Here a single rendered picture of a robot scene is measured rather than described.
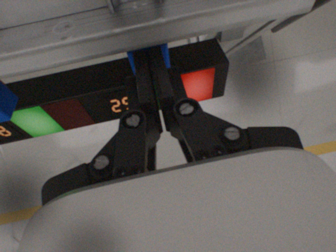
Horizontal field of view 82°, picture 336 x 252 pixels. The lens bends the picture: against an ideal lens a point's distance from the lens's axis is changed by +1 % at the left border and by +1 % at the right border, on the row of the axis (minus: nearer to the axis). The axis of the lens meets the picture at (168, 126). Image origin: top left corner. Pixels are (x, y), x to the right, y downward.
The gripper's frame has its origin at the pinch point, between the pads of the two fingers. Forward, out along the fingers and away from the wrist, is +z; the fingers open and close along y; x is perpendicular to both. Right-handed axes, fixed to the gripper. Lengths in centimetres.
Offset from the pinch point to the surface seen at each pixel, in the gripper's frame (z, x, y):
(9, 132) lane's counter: 3.7, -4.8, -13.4
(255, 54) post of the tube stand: 54, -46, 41
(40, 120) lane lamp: 3.7, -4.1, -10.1
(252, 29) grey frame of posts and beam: 9.9, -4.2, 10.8
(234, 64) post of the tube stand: 52, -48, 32
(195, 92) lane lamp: 3.7, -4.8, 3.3
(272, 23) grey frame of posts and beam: 9.6, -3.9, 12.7
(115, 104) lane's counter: 3.7, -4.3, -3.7
